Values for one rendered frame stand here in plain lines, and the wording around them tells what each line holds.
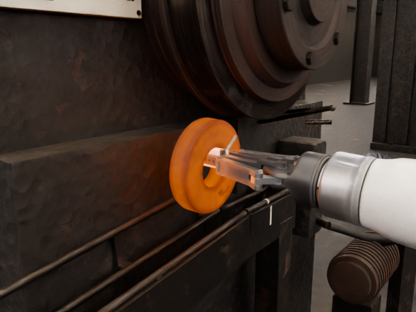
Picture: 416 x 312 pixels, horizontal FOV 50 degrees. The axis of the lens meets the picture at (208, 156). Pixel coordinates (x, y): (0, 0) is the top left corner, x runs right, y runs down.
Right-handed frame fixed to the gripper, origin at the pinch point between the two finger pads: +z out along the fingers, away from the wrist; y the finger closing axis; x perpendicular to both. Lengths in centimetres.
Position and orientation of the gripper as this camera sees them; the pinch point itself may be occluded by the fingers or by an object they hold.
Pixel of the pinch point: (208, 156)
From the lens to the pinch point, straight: 71.9
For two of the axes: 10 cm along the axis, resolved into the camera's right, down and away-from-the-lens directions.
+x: 0.4, -9.7, -2.5
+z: -8.0, -1.8, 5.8
